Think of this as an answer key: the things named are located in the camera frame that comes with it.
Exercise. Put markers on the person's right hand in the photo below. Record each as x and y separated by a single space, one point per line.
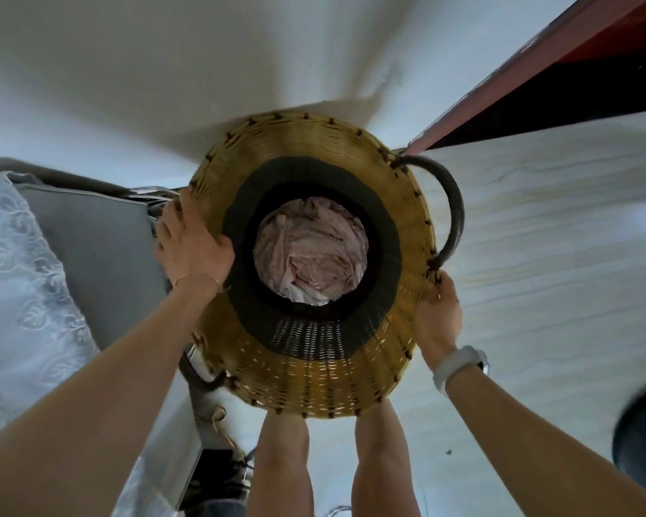
436 323

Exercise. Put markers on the person's left hand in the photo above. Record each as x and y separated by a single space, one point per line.
191 250

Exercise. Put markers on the person's right fingers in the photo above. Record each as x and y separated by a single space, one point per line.
445 296

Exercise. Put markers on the person's left thumb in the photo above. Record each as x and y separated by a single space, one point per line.
223 250

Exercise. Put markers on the yellow and black woven basket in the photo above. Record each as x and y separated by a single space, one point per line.
312 371

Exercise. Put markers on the person's left forearm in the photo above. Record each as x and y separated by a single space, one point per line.
81 419

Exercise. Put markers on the person's right forearm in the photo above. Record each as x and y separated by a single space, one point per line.
538 457

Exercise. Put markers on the white wristwatch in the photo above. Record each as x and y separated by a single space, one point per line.
457 366

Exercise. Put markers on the pink crumpled cloth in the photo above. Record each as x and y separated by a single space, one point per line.
309 253

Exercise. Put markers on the person's right leg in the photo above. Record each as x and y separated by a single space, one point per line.
382 463

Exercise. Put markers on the person's leg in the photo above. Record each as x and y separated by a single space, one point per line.
280 468
382 463

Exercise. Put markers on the white lace cloth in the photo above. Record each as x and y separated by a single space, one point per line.
16 296

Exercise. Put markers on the person's left leg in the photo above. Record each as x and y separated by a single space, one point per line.
280 468

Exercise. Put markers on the black round object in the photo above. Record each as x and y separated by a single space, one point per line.
643 436

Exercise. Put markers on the red door frame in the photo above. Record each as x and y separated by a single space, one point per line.
543 64

